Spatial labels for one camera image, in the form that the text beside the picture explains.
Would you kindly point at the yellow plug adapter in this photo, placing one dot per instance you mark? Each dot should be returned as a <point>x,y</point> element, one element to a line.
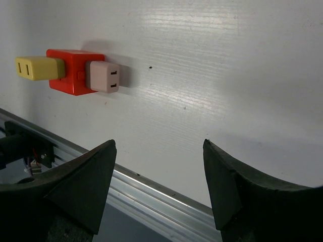
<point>37,68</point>

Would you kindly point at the aluminium front rail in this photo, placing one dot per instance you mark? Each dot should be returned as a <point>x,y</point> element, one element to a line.
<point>136,209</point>

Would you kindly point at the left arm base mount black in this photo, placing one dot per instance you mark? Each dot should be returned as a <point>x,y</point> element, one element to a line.
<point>20,143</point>

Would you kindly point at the red cube socket adapter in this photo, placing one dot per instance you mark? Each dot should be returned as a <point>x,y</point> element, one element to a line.
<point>74,82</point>

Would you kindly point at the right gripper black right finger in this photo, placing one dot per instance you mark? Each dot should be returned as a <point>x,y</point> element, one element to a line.
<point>249,205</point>

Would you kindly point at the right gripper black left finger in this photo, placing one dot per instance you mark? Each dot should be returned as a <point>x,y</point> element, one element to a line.
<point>65,203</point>

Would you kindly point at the brown plug adapter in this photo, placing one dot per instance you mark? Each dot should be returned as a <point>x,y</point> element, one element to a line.
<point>102,76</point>

